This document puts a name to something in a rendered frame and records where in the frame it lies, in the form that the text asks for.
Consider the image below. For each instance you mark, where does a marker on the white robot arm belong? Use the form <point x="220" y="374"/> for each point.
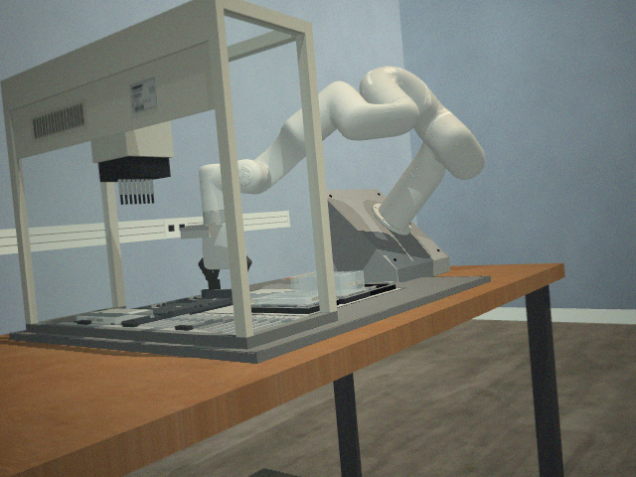
<point x="391" y="102"/>

